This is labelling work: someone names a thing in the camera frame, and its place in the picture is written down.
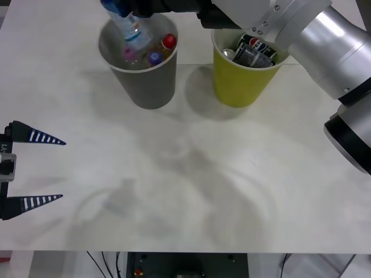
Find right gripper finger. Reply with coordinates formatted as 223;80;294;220
124;0;143;19
100;0;124;15

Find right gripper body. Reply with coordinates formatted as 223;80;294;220
137;0;204;19

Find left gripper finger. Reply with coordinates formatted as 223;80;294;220
0;194;64;221
6;120;67;145

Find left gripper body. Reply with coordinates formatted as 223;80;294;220
0;133;14;199

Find clear bottle with blue cap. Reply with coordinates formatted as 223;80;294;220
107;10;154;49

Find amber bottle with red cap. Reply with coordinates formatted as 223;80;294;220
146;33;177;63

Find clear bottle with pink cap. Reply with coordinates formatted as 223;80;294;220
121;46;139;65

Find bottle with purple cap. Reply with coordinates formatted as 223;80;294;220
147;51;163;67

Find grey plastic waste bin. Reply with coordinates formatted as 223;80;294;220
97;17;178;110

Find black can with round logo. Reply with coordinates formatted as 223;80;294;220
238;33;278;58

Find grey speckled can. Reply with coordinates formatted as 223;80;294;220
222;43;276;68

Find yellow-green plastic waste bin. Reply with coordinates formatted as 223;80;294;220
211;27;293;109

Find black robot torso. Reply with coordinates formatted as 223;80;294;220
126;251;250;278

